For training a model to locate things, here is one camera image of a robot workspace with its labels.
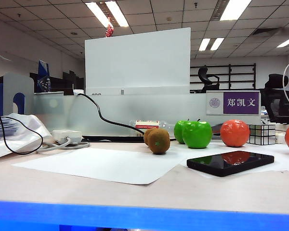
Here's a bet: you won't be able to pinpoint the brown fuzzy kiwi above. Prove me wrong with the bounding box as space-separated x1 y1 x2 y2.
147 128 171 155
144 128 159 147

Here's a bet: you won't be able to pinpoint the green apple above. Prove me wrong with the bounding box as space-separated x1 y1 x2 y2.
182 118 213 149
173 118 191 144

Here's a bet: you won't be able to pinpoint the clear bottle with red label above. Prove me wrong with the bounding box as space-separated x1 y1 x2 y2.
129 119 178 132

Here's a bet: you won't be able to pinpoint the frosted glass desk partition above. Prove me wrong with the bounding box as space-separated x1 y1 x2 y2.
33 92 262 137

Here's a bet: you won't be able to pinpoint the white board panel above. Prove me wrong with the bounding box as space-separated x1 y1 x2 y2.
84 27 192 96

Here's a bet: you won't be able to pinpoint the white paper sheet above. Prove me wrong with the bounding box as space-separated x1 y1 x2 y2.
11 147 186 185
158 143 289 179

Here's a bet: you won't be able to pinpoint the small black office chair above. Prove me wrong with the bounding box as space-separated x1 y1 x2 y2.
197 66 220 94

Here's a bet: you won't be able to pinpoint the white power adapter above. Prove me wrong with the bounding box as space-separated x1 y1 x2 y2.
52 129 83 145

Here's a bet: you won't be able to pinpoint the dark computer monitors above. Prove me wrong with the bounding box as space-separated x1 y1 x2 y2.
29 70 85 96

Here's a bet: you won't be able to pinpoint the black smartphone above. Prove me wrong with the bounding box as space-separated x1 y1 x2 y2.
186 150 275 178

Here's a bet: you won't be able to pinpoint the red hanging ornament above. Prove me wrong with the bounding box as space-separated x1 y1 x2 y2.
105 16 115 38

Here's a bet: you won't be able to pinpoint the recessed ceiling light fixture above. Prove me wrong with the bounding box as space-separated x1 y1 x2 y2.
220 0 253 22
198 37 225 52
85 1 130 28
276 34 289 49

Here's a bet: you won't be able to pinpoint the black shelf rack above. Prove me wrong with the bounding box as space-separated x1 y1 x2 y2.
190 63 257 91

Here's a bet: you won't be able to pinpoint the purple and white name plate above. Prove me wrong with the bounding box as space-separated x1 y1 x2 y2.
206 90 261 116

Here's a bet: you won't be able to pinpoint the blue crystal trophy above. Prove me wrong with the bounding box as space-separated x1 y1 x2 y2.
38 60 52 93

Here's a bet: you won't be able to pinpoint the white plastic bag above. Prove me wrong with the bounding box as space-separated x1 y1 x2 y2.
0 113 54 162

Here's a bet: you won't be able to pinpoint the silver mirror puzzle cube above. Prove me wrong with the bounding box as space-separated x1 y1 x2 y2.
248 124 277 146

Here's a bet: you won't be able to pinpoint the grey metal bookend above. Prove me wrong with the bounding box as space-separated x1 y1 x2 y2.
3 72 36 116

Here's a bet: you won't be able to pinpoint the large black office chair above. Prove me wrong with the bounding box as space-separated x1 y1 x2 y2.
259 74 289 125

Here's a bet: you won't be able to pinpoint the stack of printed papers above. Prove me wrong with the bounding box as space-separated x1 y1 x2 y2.
0 117 21 141

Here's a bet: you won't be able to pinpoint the ceiling air vent grille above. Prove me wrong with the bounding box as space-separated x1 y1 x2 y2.
251 28 281 37

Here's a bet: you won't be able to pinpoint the thick black cable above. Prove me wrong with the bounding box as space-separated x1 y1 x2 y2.
77 92 145 135

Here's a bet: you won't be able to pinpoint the white power cable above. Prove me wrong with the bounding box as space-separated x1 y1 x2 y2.
36 137 91 155

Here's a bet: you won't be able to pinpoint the thin black cable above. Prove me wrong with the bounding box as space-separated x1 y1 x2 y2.
0 101 44 155

